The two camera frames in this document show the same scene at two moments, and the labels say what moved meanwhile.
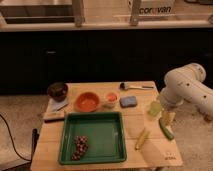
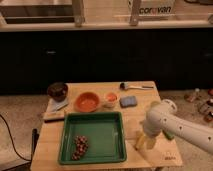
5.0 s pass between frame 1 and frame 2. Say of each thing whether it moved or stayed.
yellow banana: moved
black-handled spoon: stayed
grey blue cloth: stayed
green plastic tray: stayed
